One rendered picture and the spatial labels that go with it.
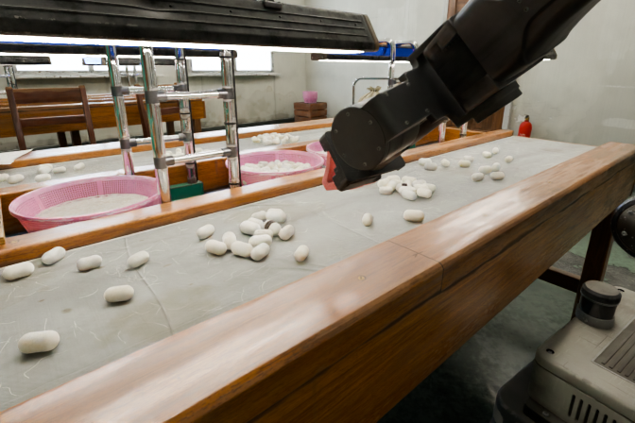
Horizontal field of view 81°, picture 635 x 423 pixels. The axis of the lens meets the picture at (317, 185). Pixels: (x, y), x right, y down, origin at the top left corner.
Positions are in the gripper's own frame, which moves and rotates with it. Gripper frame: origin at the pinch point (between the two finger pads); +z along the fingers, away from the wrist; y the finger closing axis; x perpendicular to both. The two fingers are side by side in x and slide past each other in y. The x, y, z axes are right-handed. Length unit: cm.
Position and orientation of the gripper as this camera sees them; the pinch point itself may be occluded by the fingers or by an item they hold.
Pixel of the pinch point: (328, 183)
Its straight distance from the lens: 51.1
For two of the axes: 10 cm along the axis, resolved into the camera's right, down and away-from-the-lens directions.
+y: -7.7, 2.1, -6.0
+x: 4.2, 8.8, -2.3
